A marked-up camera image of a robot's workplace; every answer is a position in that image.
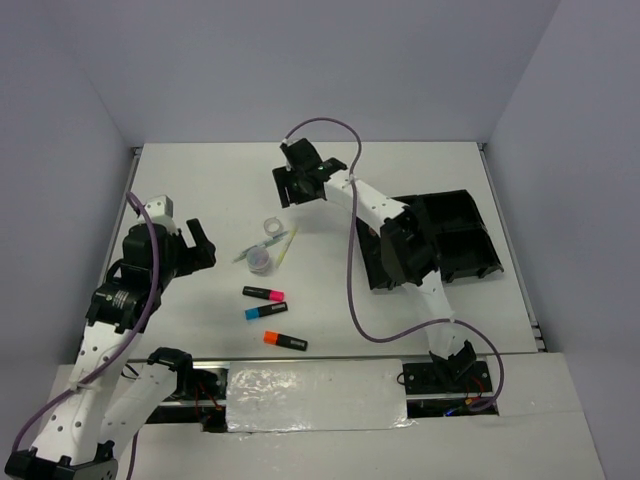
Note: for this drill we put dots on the small clear tape roll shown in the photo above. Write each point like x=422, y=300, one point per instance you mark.
x=273, y=227

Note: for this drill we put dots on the clear paperclip jar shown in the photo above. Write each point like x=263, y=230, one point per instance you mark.
x=258, y=260

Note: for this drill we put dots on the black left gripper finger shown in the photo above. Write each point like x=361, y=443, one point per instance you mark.
x=185, y=237
x=198, y=234

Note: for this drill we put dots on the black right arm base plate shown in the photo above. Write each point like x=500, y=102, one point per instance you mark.
x=421, y=379

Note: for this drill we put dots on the blue pen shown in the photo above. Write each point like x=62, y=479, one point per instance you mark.
x=271, y=241

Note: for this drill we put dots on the green pen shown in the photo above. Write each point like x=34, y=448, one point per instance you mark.
x=242, y=255

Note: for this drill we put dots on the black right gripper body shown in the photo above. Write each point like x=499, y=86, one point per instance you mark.
x=290, y=179

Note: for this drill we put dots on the black compartment organizer tray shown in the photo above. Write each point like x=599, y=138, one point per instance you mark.
x=461, y=238

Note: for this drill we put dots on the yellow pen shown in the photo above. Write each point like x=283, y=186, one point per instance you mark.
x=286, y=246

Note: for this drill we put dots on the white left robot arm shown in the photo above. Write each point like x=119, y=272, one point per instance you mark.
x=87, y=428

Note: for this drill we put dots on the silver foil sheet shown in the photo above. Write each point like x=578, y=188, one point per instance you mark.
x=310, y=396

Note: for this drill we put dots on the blue highlighter marker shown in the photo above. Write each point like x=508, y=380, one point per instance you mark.
x=265, y=310

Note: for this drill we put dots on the orange highlighter marker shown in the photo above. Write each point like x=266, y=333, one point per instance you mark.
x=284, y=341

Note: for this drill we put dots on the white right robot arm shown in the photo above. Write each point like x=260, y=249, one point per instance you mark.
x=407, y=247

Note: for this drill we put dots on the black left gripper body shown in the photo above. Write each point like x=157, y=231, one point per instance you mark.
x=183, y=261

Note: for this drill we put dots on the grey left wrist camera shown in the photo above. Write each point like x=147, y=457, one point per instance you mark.
x=160, y=206

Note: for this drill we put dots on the pink highlighter marker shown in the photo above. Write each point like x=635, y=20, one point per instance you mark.
x=263, y=293

